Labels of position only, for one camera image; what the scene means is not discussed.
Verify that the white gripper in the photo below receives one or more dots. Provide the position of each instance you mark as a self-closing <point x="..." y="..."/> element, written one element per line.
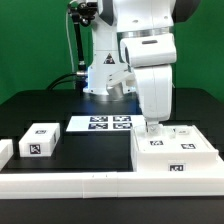
<point x="150" y="60"/>

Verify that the white door panel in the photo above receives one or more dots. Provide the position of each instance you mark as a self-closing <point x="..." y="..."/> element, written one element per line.
<point x="186" y="139"/>
<point x="162" y="139"/>

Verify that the white cabinet body box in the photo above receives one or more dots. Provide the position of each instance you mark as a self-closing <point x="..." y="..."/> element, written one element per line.
<point x="165" y="161"/>

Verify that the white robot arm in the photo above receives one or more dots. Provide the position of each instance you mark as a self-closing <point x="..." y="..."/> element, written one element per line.
<point x="119" y="19"/>

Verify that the white cabinet top block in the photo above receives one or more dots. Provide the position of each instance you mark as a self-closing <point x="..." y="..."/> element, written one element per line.
<point x="40" y="140"/>

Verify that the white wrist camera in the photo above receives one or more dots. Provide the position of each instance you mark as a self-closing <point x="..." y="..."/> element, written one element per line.
<point x="120" y="83"/>

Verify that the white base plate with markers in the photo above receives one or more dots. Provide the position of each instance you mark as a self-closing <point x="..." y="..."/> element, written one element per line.
<point x="104" y="123"/>

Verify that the white U-shaped obstacle wall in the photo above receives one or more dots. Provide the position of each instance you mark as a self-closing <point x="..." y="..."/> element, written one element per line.
<point x="114" y="184"/>

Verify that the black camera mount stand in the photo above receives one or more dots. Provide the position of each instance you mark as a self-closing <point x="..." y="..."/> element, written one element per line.
<point x="82" y="15"/>

